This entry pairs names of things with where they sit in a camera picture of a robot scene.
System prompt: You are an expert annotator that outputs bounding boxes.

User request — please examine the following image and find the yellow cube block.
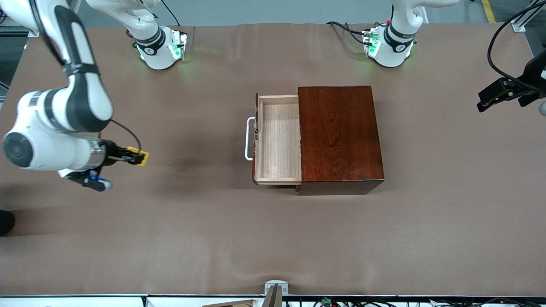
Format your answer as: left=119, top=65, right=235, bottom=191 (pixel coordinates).
left=126, top=146, right=150, bottom=167

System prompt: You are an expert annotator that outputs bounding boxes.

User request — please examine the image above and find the white metal drawer handle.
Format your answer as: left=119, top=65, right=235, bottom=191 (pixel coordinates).
left=245, top=116, right=256, bottom=162

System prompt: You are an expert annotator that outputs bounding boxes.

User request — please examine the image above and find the wooden drawer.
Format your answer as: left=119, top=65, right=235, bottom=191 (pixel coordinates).
left=252, top=93, right=302, bottom=186

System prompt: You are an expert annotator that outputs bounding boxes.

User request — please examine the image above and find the dark wooden drawer cabinet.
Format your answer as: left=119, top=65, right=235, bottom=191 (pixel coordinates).
left=296, top=86, right=385, bottom=196

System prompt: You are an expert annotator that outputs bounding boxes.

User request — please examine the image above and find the brown table cover sheet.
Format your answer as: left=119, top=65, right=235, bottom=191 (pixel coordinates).
left=0, top=21, right=546, bottom=297

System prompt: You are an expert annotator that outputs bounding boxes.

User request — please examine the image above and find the black round knob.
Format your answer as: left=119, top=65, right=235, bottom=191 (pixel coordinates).
left=0, top=210, right=16, bottom=236

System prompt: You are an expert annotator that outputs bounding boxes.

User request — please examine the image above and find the brown cardboard piece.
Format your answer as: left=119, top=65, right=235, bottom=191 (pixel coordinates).
left=202, top=299, right=265, bottom=307

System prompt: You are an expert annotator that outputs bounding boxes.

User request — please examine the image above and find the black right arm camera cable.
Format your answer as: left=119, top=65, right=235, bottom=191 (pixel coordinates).
left=110, top=119, right=142, bottom=151

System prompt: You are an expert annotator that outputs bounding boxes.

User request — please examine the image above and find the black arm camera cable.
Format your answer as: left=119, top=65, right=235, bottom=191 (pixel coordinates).
left=487, top=0, right=542, bottom=92
left=110, top=119, right=142, bottom=151

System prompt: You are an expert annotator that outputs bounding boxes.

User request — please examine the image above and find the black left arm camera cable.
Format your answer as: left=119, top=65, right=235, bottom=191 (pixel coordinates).
left=487, top=0, right=542, bottom=92

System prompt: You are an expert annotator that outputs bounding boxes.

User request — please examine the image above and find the thin black base cable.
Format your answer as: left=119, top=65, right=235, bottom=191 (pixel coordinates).
left=160, top=0, right=180, bottom=27

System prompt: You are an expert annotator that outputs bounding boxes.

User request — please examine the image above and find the white table edge rail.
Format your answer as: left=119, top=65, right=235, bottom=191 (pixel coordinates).
left=0, top=294, right=546, bottom=307

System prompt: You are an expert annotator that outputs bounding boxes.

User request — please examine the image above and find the grey metal camera mount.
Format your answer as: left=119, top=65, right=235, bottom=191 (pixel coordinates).
left=262, top=280, right=289, bottom=307

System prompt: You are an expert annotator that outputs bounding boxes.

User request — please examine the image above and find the tangled black cable bundle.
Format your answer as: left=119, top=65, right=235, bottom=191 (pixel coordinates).
left=286, top=297, right=546, bottom=307

